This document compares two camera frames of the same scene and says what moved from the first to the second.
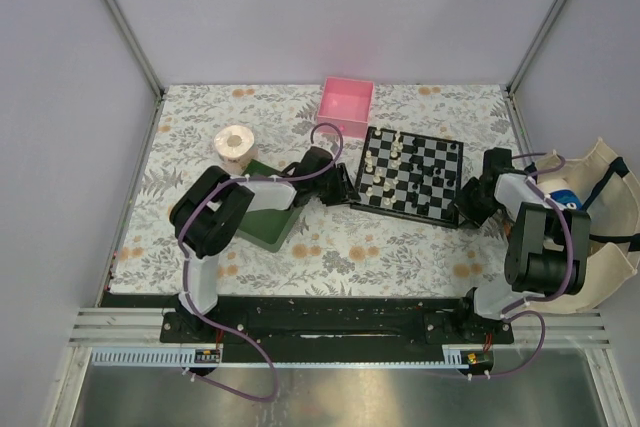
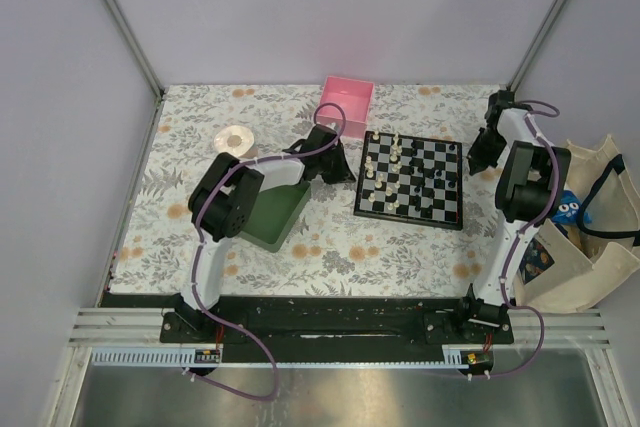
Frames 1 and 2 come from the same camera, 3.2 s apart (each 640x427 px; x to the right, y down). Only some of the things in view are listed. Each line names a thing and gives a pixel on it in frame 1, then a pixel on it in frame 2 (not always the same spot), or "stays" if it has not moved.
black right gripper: [461, 205] -> [475, 158]
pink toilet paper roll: [235, 147] stays
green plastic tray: [268, 229] stays
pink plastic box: [347, 103] stays
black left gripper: [345, 192] -> [343, 174]
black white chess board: [411, 176] stays
